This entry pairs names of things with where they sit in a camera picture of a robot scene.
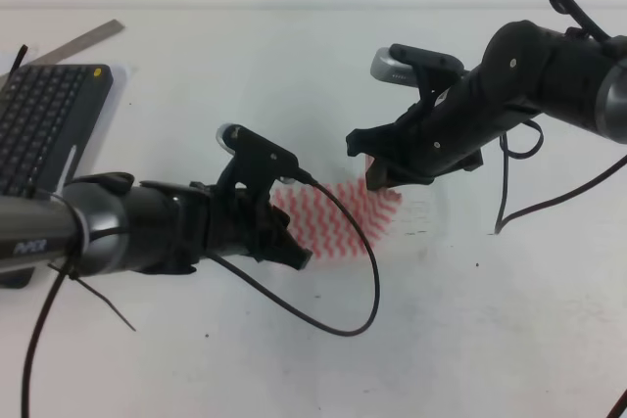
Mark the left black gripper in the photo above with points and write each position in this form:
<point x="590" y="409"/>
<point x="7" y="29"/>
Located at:
<point x="237" y="225"/>

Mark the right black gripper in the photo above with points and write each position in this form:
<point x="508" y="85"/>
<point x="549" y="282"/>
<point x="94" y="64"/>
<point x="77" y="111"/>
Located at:
<point x="417" y="149"/>

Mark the pink white wavy towel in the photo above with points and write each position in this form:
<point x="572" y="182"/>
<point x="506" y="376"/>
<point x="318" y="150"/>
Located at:
<point x="318" y="225"/>

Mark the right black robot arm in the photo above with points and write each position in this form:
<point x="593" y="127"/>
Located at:
<point x="525" y="71"/>

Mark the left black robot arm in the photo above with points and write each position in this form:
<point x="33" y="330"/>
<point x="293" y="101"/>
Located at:
<point x="107" y="223"/>

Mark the black zip tie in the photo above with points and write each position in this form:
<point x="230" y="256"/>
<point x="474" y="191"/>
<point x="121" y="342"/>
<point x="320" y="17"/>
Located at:
<point x="84" y="237"/>

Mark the black keyboard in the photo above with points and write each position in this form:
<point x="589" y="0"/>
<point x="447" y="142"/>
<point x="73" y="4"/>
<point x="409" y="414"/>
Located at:
<point x="48" y="114"/>

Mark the metal ruler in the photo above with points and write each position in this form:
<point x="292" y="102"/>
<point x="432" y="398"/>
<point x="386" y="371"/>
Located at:
<point x="74" y="52"/>

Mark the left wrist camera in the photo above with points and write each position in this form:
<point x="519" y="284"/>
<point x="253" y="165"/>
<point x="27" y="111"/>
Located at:
<point x="256" y="163"/>

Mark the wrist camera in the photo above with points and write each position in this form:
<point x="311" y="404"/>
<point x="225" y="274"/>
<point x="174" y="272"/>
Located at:
<point x="256" y="163"/>
<point x="428" y="71"/>

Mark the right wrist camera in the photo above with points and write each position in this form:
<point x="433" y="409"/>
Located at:
<point x="428" y="71"/>

